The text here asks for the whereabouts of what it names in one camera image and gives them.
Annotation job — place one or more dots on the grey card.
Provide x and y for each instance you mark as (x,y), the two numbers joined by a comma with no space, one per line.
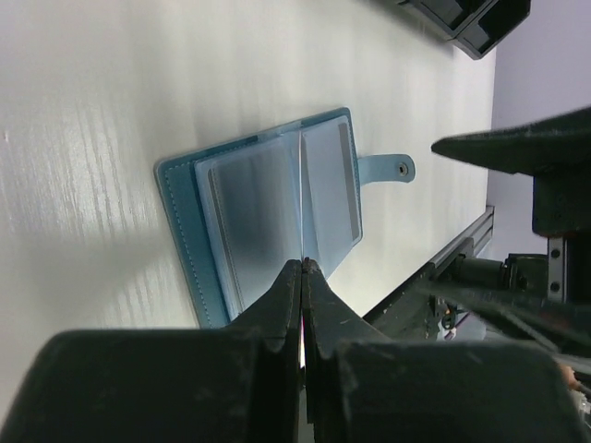
(332,186)

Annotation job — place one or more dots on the black three-compartment tray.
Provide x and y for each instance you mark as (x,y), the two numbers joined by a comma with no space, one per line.
(474,26)

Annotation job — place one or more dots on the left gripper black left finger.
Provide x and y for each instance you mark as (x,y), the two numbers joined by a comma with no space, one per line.
(239,383)

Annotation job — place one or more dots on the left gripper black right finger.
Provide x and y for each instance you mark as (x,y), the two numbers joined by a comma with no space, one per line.
(364,387)

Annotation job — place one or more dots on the blue leather card holder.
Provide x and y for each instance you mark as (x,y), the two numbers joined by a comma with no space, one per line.
(239,210)

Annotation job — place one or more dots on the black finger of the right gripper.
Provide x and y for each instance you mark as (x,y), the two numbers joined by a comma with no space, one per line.
(554,144)

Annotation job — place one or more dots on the aluminium frame profile right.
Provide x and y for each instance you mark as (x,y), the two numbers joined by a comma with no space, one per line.
(471,242)

